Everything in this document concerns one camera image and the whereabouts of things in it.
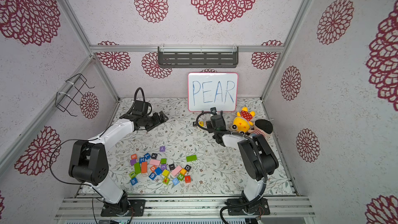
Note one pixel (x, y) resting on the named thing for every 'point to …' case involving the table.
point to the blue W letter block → (133, 181)
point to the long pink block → (176, 170)
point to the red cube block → (187, 179)
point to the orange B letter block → (183, 171)
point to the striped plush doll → (262, 126)
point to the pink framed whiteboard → (215, 89)
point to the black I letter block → (172, 166)
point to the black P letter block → (194, 124)
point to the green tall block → (137, 168)
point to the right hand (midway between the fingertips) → (214, 118)
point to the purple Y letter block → (162, 149)
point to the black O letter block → (187, 167)
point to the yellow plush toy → (242, 122)
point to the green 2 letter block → (181, 177)
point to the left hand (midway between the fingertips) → (163, 121)
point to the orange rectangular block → (144, 167)
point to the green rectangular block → (191, 158)
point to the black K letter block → (154, 155)
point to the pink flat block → (154, 162)
